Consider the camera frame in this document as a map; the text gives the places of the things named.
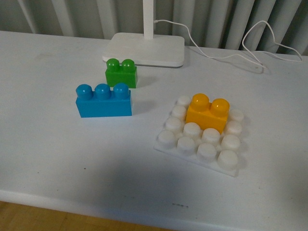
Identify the white studded base plate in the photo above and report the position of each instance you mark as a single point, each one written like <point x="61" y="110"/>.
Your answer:
<point x="207" y="148"/>

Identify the blue three-stud block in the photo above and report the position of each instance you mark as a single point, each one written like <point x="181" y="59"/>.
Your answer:
<point x="104" y="101"/>

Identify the yellow two-stud block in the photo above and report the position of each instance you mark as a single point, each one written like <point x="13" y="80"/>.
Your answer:
<point x="208" y="114"/>

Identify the green two-stud block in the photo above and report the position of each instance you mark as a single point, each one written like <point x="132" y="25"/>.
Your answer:
<point x="125" y="72"/>

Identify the white lamp stand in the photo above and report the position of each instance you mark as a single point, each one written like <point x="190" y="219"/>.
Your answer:
<point x="147" y="48"/>

